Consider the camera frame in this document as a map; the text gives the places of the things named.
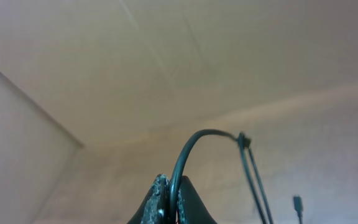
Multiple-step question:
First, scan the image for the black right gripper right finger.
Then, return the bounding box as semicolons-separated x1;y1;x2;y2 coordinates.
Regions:
177;175;217;224

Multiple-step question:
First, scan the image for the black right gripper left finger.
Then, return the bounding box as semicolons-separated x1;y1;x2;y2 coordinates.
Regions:
127;174;169;224

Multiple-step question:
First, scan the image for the black usb cable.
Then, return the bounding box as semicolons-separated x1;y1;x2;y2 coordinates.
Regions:
166;128;275;224
291;98;358;224

